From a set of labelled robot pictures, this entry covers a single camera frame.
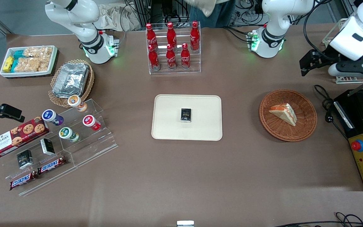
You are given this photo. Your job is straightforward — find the triangle sandwich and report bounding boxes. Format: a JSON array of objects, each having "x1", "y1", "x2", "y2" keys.
[{"x1": 269, "y1": 103, "x2": 297, "y2": 127}]

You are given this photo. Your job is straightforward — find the round brown wicker basket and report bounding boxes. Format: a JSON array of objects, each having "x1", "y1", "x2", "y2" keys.
[{"x1": 259, "y1": 89, "x2": 318, "y2": 142}]

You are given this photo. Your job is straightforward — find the white rectangular snack tray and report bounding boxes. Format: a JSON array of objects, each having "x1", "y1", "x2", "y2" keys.
[{"x1": 0, "y1": 45, "x2": 58, "y2": 78}]

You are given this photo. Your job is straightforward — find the oval tan wicker basket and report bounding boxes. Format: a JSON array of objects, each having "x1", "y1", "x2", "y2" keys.
[{"x1": 48, "y1": 59, "x2": 95, "y2": 108}]

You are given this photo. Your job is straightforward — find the cream rectangular tray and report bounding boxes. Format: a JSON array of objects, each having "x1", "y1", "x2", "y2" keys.
[{"x1": 151, "y1": 94, "x2": 223, "y2": 141}]

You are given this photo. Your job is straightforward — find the red Walkers cookie box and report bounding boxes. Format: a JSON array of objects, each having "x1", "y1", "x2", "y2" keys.
[{"x1": 0, "y1": 116, "x2": 50, "y2": 158}]

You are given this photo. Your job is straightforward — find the blue lid yogurt cup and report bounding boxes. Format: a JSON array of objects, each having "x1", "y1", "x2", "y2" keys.
[{"x1": 42, "y1": 109, "x2": 64, "y2": 126}]

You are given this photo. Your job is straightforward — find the yellow snack packet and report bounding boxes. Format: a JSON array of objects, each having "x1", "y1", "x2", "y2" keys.
[{"x1": 3, "y1": 56, "x2": 14, "y2": 73}]

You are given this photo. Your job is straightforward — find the small black box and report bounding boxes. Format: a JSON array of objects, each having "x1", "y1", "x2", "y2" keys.
[
  {"x1": 16, "y1": 150, "x2": 34, "y2": 170},
  {"x1": 180, "y1": 108, "x2": 192, "y2": 123},
  {"x1": 40, "y1": 138, "x2": 55, "y2": 156}
]

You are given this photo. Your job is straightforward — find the clear rice cracker bag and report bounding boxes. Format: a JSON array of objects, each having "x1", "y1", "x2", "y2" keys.
[
  {"x1": 23, "y1": 46, "x2": 53, "y2": 58},
  {"x1": 14, "y1": 57, "x2": 41, "y2": 73},
  {"x1": 38, "y1": 56, "x2": 50, "y2": 72}
]

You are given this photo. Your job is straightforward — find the green lid yogurt cup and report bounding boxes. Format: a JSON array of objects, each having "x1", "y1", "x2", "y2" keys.
[{"x1": 59, "y1": 127, "x2": 80, "y2": 143}]

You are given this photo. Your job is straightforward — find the orange lid yogurt cup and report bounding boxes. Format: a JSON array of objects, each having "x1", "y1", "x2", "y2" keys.
[{"x1": 67, "y1": 95, "x2": 88, "y2": 112}]

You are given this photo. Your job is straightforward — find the Snickers chocolate bar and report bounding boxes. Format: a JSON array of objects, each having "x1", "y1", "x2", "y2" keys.
[
  {"x1": 9, "y1": 171, "x2": 39, "y2": 191},
  {"x1": 37, "y1": 156, "x2": 67, "y2": 175}
]

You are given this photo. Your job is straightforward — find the stack of foil trays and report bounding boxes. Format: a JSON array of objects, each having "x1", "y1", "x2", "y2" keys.
[{"x1": 52, "y1": 63, "x2": 90, "y2": 99}]

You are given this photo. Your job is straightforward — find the red lid yogurt cup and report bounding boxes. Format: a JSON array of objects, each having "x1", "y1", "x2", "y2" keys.
[{"x1": 82, "y1": 115, "x2": 101, "y2": 131}]

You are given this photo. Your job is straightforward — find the black machine yellow control panel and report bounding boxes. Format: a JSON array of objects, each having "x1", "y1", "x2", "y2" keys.
[{"x1": 333, "y1": 77, "x2": 363, "y2": 192}]

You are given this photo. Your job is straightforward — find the clear acrylic step stand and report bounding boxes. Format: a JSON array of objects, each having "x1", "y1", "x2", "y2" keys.
[{"x1": 0, "y1": 98, "x2": 118, "y2": 197}]

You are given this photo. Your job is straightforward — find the person in jeans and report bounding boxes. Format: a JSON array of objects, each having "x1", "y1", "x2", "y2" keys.
[{"x1": 186, "y1": 0, "x2": 236, "y2": 29}]

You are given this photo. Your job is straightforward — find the red cola bottle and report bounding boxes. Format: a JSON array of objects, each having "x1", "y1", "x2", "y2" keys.
[
  {"x1": 180, "y1": 43, "x2": 191, "y2": 69},
  {"x1": 148, "y1": 44, "x2": 161, "y2": 71},
  {"x1": 190, "y1": 21, "x2": 200, "y2": 51},
  {"x1": 166, "y1": 44, "x2": 177, "y2": 70},
  {"x1": 166, "y1": 22, "x2": 177, "y2": 48},
  {"x1": 146, "y1": 23, "x2": 158, "y2": 51}
]

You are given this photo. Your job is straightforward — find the clear acrylic bottle stand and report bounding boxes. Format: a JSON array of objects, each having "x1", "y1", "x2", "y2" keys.
[{"x1": 146, "y1": 21, "x2": 202, "y2": 75}]

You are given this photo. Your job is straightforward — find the crumpled beige cloth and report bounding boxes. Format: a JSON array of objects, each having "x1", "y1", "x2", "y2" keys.
[{"x1": 94, "y1": 3, "x2": 141, "y2": 32}]

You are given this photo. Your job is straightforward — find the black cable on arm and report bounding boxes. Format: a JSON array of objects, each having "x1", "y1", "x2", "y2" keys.
[{"x1": 303, "y1": 0, "x2": 338, "y2": 61}]

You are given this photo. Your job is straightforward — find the white wire rack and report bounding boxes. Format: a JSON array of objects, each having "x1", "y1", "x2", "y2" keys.
[{"x1": 322, "y1": 17, "x2": 363, "y2": 84}]

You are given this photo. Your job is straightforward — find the black power cable with plug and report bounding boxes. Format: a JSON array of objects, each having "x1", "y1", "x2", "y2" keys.
[{"x1": 314, "y1": 84, "x2": 349, "y2": 140}]

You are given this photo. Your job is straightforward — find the bundle of black cables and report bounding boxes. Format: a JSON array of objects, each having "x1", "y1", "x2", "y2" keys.
[{"x1": 222, "y1": 0, "x2": 265, "y2": 43}]

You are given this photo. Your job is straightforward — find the black floor cables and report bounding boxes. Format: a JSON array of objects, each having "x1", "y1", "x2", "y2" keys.
[{"x1": 273, "y1": 212, "x2": 363, "y2": 227}]

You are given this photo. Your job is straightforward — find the aluminium frame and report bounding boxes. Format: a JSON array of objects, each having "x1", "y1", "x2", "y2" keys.
[{"x1": 130, "y1": 0, "x2": 190, "y2": 29}]

